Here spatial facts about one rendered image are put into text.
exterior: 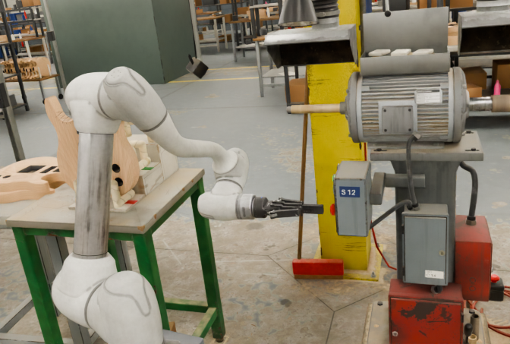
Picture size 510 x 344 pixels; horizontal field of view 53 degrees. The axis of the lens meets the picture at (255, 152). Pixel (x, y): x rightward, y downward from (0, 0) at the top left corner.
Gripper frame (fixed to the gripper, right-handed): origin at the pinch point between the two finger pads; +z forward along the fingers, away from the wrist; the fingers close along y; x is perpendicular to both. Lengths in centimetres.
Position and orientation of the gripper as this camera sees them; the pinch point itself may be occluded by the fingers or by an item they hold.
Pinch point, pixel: (313, 209)
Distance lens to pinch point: 173.7
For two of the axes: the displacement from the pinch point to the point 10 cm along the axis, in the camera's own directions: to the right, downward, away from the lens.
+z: 9.5, 0.0, -3.1
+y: -2.9, 3.4, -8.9
